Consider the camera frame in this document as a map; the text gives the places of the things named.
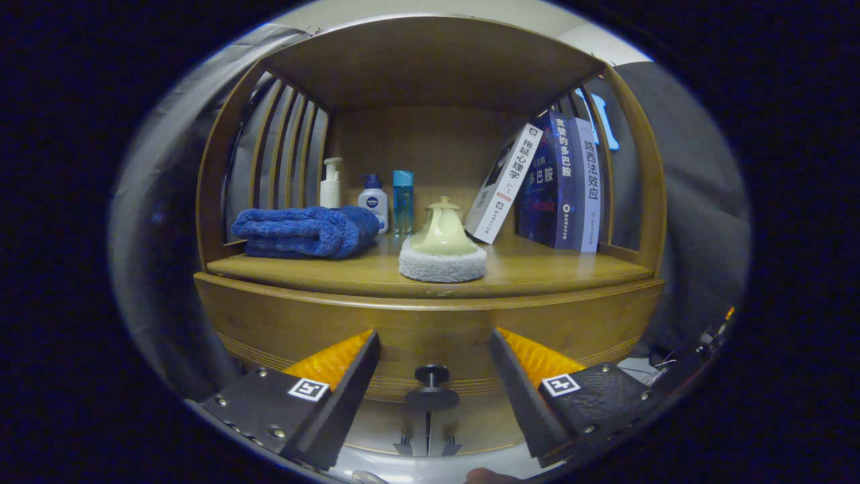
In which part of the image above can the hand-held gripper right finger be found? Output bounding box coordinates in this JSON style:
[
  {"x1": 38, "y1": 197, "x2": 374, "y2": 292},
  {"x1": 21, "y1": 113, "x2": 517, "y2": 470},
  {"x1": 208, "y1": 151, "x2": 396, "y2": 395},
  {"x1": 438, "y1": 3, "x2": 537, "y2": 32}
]
[{"x1": 488, "y1": 327, "x2": 662, "y2": 469}]

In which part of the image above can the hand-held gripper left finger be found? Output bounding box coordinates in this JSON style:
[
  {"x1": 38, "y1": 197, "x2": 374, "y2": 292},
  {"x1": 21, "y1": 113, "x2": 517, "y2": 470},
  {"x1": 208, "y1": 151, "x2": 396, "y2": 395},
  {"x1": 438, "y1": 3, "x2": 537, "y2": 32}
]
[{"x1": 200, "y1": 329, "x2": 381, "y2": 471}]

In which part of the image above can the cream scrubbing brush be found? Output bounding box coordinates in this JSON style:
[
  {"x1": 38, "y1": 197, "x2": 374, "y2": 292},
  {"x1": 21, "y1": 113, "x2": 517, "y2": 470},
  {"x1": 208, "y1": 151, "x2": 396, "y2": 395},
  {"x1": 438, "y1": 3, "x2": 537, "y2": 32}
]
[{"x1": 398, "y1": 196, "x2": 488, "y2": 283}]

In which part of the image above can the wooden cabinet door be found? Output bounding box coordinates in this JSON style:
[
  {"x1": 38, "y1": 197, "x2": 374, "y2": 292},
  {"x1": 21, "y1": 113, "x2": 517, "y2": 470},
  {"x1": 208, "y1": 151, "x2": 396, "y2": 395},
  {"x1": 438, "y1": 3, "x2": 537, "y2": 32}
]
[
  {"x1": 339, "y1": 402, "x2": 429, "y2": 456},
  {"x1": 428, "y1": 402, "x2": 526, "y2": 458}
]

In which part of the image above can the wooden countertop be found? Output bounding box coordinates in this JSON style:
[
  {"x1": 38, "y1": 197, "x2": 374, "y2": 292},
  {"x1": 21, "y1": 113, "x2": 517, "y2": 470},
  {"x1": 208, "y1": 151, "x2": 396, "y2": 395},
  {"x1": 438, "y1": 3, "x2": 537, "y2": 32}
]
[{"x1": 206, "y1": 232, "x2": 656, "y2": 300}]

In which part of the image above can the wooden cabinet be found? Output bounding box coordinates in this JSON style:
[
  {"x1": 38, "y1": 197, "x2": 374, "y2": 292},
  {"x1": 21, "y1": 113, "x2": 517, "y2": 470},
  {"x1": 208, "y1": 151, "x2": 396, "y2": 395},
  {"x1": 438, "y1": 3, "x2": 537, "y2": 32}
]
[{"x1": 193, "y1": 15, "x2": 668, "y2": 458}]

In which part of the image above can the blue folded towel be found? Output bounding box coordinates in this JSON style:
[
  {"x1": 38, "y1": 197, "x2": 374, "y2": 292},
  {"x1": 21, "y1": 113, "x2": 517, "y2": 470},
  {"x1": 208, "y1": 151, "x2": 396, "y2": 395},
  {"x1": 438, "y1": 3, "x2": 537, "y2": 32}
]
[{"x1": 231, "y1": 206, "x2": 381, "y2": 260}]

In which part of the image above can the black equipment with orange part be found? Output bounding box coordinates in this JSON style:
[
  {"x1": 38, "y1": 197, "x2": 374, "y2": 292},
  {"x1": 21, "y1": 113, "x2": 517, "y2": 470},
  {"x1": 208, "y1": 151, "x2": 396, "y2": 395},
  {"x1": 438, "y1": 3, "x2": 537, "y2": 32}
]
[{"x1": 645, "y1": 306, "x2": 736, "y2": 384}]

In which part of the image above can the white bottle with blue cap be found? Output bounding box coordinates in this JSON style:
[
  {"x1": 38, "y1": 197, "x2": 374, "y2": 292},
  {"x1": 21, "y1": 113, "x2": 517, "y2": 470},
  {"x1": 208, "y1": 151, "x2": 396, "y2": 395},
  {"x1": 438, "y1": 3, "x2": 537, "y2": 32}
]
[{"x1": 357, "y1": 174, "x2": 390, "y2": 235}]

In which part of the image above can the clear blue bottle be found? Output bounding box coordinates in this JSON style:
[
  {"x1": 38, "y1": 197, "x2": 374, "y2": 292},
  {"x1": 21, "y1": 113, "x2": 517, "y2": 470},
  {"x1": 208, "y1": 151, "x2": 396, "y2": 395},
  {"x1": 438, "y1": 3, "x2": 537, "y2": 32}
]
[{"x1": 392, "y1": 170, "x2": 415, "y2": 236}]

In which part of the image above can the white pump bottle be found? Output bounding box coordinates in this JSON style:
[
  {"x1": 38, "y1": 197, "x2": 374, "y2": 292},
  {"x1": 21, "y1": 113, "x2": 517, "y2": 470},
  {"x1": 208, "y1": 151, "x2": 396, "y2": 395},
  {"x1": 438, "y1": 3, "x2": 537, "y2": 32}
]
[{"x1": 320, "y1": 157, "x2": 343, "y2": 209}]

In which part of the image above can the white book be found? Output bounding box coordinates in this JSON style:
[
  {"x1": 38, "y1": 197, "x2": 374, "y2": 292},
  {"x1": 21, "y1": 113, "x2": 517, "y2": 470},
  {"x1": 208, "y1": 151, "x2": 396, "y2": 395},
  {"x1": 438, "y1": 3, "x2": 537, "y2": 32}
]
[{"x1": 465, "y1": 122, "x2": 544, "y2": 245}]

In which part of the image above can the dark blue book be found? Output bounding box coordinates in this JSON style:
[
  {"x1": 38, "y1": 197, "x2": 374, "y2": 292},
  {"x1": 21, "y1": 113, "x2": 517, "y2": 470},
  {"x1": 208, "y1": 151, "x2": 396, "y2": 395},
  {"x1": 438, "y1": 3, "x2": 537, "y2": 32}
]
[{"x1": 514, "y1": 111, "x2": 580, "y2": 250}]

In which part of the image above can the pale blue book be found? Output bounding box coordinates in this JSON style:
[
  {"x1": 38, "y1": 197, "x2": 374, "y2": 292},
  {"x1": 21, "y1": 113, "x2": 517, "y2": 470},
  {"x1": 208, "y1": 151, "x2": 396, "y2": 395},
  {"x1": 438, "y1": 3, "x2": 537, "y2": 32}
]
[{"x1": 571, "y1": 118, "x2": 604, "y2": 253}]

